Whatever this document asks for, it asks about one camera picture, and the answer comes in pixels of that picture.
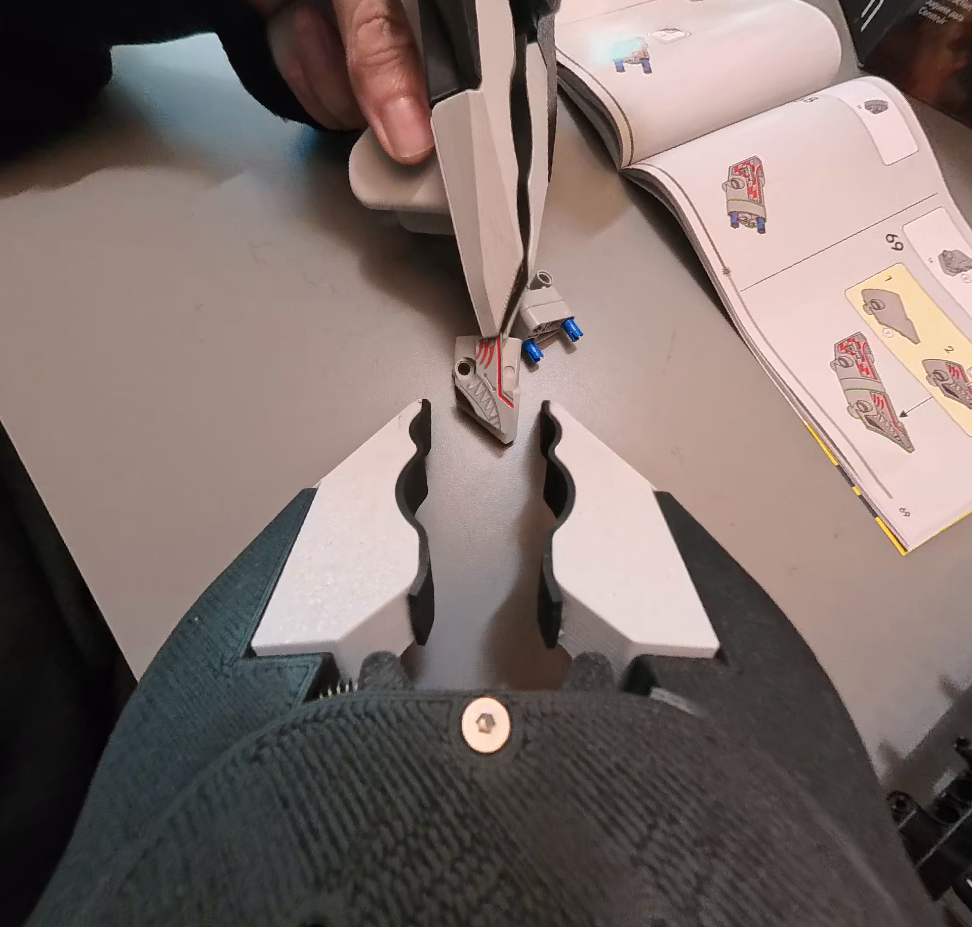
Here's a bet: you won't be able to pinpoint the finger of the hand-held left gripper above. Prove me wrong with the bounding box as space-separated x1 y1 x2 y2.
429 0 530 336
515 35 560 315

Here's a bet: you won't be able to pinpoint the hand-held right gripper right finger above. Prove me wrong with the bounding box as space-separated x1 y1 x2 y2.
538 402 722 660

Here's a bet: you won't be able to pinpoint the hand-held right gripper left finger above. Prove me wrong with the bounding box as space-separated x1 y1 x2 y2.
251 399 435 656

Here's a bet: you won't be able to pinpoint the grey brick assembly blue pins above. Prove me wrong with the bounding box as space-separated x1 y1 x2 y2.
520 270 586 364

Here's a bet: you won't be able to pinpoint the grey curved toy panel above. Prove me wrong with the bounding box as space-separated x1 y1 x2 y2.
450 331 527 447

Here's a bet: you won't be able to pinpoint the person's left forearm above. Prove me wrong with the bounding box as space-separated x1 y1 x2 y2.
0 0 305 163

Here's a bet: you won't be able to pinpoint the grey desk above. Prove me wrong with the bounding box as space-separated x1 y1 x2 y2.
0 0 972 807

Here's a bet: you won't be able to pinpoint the person's left hand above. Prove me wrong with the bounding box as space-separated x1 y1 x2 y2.
197 0 437 166

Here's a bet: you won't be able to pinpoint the open building instruction booklet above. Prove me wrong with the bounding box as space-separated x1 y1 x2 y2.
554 0 972 558

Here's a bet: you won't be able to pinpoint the black printed sweatshirt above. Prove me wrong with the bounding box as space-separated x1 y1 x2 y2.
0 426 141 927

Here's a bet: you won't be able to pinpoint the black toy set box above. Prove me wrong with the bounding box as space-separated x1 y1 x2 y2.
820 0 972 106

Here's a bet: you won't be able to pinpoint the black toy vehicle model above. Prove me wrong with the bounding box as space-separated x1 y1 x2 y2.
888 737 972 927

